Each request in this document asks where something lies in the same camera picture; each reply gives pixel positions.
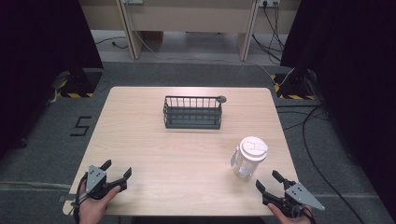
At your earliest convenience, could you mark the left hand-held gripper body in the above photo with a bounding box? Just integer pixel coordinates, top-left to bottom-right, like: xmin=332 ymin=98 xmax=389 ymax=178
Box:
xmin=84 ymin=164 xmax=110 ymax=201

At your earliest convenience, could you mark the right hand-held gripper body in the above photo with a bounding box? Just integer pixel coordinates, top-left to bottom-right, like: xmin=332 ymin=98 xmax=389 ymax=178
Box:
xmin=279 ymin=179 xmax=326 ymax=218

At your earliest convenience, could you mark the person's right hand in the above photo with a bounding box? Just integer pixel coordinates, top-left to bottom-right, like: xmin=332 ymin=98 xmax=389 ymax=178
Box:
xmin=267 ymin=203 xmax=313 ymax=224

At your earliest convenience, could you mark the person's left hand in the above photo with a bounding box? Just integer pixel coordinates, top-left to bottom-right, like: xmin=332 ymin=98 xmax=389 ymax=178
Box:
xmin=76 ymin=181 xmax=122 ymax=224

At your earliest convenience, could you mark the clear cup with white lid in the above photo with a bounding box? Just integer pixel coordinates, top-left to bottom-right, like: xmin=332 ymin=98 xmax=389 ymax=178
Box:
xmin=230 ymin=135 xmax=269 ymax=180

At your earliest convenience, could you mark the black stand base hazard tape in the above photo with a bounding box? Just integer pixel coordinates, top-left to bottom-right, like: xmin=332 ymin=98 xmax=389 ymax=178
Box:
xmin=270 ymin=67 xmax=317 ymax=101
xmin=50 ymin=68 xmax=104 ymax=99

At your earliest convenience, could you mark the black curtain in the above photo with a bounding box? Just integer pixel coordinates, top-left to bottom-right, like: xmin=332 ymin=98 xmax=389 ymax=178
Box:
xmin=279 ymin=0 xmax=396 ymax=216
xmin=0 ymin=0 xmax=105 ymax=161

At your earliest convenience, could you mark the beige wooden desk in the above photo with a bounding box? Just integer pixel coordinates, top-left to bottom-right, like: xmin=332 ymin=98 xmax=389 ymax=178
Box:
xmin=78 ymin=0 xmax=303 ymax=63

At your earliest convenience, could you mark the black wire basket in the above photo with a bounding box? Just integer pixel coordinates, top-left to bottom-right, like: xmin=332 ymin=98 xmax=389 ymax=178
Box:
xmin=163 ymin=94 xmax=228 ymax=131

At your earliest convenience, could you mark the short black floor cable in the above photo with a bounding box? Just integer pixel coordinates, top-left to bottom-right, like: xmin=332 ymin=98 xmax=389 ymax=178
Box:
xmin=93 ymin=35 xmax=129 ymax=50

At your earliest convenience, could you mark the bundle of black hanging cables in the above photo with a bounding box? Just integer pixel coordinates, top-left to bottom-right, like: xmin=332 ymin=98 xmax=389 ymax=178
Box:
xmin=251 ymin=1 xmax=287 ymax=63

